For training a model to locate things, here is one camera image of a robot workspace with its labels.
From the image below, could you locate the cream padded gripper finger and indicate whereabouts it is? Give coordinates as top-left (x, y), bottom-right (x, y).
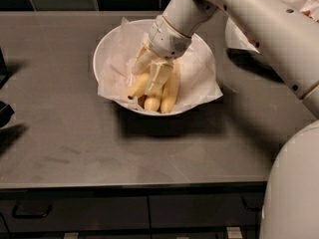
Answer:
top-left (145, 59), bottom-right (173, 96)

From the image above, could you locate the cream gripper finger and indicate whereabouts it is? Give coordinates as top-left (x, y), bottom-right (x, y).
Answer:
top-left (132, 48), bottom-right (158, 75)

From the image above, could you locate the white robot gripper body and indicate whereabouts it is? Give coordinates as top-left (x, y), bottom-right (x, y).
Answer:
top-left (149, 15), bottom-right (191, 59)

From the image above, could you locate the long yellow banana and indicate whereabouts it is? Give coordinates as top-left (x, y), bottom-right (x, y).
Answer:
top-left (160, 61), bottom-right (180, 114)
top-left (128, 42), bottom-right (151, 100)

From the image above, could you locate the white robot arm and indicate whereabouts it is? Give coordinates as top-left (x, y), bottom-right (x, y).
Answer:
top-left (134, 0), bottom-right (319, 239)

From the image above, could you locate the white bowl with bananas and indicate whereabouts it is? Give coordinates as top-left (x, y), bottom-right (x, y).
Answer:
top-left (92, 18), bottom-right (217, 118)

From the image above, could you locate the short yellow banana middle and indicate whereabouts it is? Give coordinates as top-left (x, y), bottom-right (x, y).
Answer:
top-left (144, 90), bottom-right (162, 112)

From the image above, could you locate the white bowl with strawberries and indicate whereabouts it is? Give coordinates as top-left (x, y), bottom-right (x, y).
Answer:
top-left (225, 18), bottom-right (268, 67)

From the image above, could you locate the white paper liner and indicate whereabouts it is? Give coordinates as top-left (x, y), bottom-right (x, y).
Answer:
top-left (97, 17), bottom-right (224, 115)

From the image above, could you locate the paper liner under strawberries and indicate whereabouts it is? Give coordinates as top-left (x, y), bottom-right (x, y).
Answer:
top-left (225, 18), bottom-right (258, 54)

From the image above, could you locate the right dark drawer front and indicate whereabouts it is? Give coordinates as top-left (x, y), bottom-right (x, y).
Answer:
top-left (150, 193), bottom-right (263, 228)

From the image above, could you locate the dark drawer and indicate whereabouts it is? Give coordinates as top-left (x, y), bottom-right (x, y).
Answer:
top-left (0, 197), bottom-right (149, 233)
top-left (150, 193), bottom-right (263, 228)

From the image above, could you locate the dark object at left edge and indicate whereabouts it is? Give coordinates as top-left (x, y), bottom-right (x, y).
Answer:
top-left (0, 48), bottom-right (15, 128)

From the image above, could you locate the left dark drawer front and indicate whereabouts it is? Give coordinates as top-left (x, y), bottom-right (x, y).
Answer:
top-left (0, 197), bottom-right (149, 233)

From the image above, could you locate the right drawer handle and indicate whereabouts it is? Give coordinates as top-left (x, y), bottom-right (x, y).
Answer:
top-left (241, 197), bottom-right (262, 212)

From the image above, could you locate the drawer handle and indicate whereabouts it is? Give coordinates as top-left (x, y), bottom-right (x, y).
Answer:
top-left (241, 197), bottom-right (262, 212)
top-left (12, 200), bottom-right (52, 219)

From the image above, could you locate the left drawer handle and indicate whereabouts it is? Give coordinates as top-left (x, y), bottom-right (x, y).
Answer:
top-left (12, 200), bottom-right (52, 219)

